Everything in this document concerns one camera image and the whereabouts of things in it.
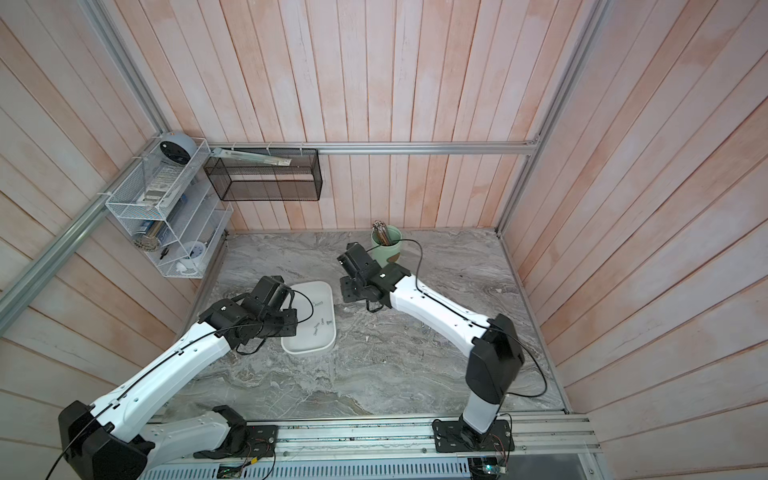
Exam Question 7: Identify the white rectangular storage box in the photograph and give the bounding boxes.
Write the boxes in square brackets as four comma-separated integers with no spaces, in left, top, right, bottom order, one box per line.
[281,281,337,357]

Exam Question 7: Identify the pile of metal screws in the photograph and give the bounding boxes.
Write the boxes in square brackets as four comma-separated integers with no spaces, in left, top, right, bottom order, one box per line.
[306,299,335,336]

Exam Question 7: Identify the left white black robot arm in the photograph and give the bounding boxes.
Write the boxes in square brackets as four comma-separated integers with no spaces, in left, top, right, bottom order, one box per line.
[58,276,300,479]

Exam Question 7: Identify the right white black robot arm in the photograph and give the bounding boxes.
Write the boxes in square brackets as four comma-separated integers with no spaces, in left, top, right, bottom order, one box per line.
[337,242,525,438]

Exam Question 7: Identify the green pen holder cup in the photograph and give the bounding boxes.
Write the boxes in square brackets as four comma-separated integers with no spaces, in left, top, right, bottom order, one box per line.
[368,221,402,267]

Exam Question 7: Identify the pens in green cup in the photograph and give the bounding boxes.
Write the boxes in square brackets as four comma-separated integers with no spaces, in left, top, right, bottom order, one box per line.
[372,220,392,246]

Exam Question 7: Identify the white tape roll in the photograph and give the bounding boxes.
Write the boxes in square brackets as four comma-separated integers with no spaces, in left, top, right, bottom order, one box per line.
[175,241,206,275]

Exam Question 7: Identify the flat packaged item on basket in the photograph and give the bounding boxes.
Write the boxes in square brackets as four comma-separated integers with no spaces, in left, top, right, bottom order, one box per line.
[211,147,292,167]

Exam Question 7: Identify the round grey alarm clock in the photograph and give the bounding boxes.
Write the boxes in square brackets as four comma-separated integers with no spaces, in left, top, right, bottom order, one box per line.
[159,132,197,166]

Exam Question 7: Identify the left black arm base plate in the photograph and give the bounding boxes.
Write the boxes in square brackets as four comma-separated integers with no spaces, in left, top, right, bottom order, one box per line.
[211,425,279,459]

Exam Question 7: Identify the black wire mesh basket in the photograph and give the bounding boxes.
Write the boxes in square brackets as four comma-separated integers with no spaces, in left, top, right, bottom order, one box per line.
[204,148,323,202]

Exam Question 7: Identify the white wire wall shelf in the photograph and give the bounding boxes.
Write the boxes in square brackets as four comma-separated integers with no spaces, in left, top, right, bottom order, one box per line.
[106,136,233,279]

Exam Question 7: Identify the horizontal aluminium wall rail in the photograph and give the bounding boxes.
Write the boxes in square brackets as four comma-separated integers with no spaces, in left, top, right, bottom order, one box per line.
[209,141,538,155]

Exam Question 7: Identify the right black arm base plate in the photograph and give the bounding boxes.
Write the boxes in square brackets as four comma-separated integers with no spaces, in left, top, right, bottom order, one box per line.
[431,419,515,453]

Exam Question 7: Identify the aluminium front frame rails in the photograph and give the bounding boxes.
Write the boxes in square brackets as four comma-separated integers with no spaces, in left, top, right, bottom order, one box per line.
[142,412,612,479]

